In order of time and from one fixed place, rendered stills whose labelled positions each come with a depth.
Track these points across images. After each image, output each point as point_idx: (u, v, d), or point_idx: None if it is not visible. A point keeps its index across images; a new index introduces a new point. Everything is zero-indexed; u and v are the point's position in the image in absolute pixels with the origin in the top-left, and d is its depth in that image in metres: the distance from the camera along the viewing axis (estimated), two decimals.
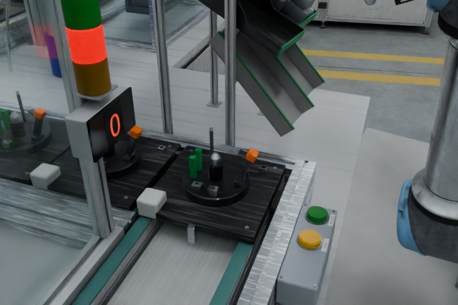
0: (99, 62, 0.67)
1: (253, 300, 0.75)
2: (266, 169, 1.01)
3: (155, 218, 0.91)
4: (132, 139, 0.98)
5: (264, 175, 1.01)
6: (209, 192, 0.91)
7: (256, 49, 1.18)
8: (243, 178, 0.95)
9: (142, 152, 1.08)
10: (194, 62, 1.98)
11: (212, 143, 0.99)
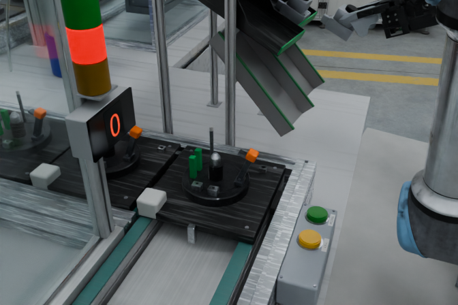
0: (99, 62, 0.67)
1: (253, 300, 0.75)
2: (266, 169, 1.01)
3: (155, 218, 0.91)
4: (132, 139, 0.98)
5: (264, 175, 1.01)
6: (209, 192, 0.91)
7: (256, 49, 1.18)
8: (243, 178, 0.95)
9: (142, 152, 1.08)
10: (194, 62, 1.98)
11: (212, 143, 0.99)
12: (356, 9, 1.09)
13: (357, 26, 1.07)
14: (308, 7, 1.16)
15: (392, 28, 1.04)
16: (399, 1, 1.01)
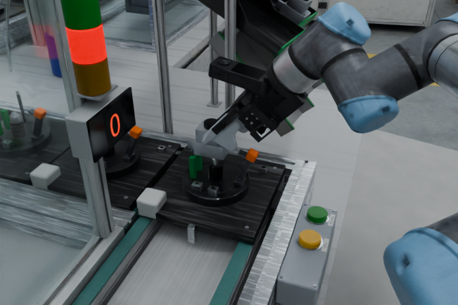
0: (99, 62, 0.67)
1: (253, 300, 0.75)
2: (266, 169, 1.01)
3: (155, 218, 0.91)
4: (132, 139, 0.98)
5: (264, 175, 1.01)
6: (209, 192, 0.91)
7: (256, 49, 1.18)
8: (243, 178, 0.95)
9: (142, 152, 1.08)
10: (194, 62, 1.98)
11: None
12: (215, 122, 0.90)
13: (222, 142, 0.87)
14: (308, 7, 1.16)
15: (258, 129, 0.84)
16: (246, 99, 0.81)
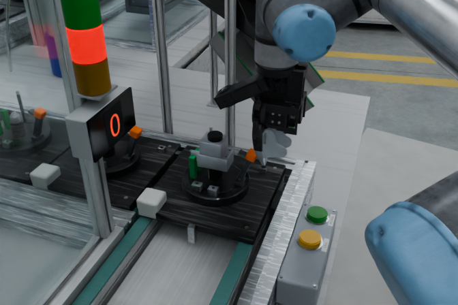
0: (99, 62, 0.67)
1: (253, 300, 0.75)
2: (266, 169, 1.01)
3: (155, 218, 0.91)
4: (132, 139, 0.98)
5: (264, 175, 1.01)
6: (209, 192, 0.91)
7: None
8: (243, 178, 0.95)
9: (142, 152, 1.08)
10: (194, 62, 1.98)
11: None
12: (219, 135, 0.91)
13: (272, 154, 0.86)
14: None
15: (287, 123, 0.81)
16: (257, 104, 0.81)
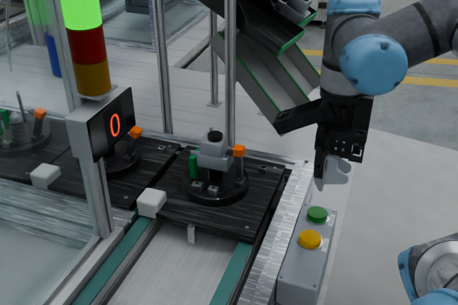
0: (99, 62, 0.67)
1: (253, 300, 0.75)
2: (266, 169, 1.01)
3: (155, 218, 0.91)
4: (132, 139, 0.98)
5: (264, 175, 1.01)
6: (209, 192, 0.91)
7: (256, 49, 1.18)
8: (243, 178, 0.95)
9: (142, 152, 1.08)
10: (194, 62, 1.98)
11: None
12: (219, 135, 0.91)
13: (333, 180, 0.83)
14: (308, 7, 1.16)
15: (352, 150, 0.78)
16: (321, 131, 0.78)
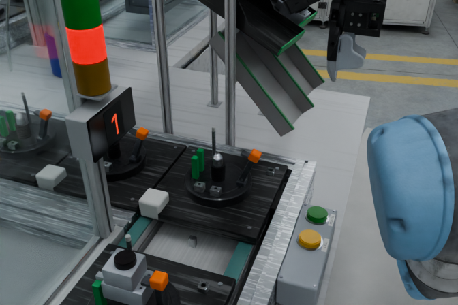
0: (99, 62, 0.67)
1: (253, 300, 0.75)
2: (208, 288, 0.74)
3: None
4: (251, 163, 0.91)
5: (204, 297, 0.73)
6: None
7: (256, 49, 1.18)
8: None
9: None
10: (194, 62, 1.98)
11: None
12: (129, 259, 0.64)
13: (347, 65, 0.78)
14: (308, 7, 1.16)
15: (369, 24, 0.73)
16: (335, 3, 0.73)
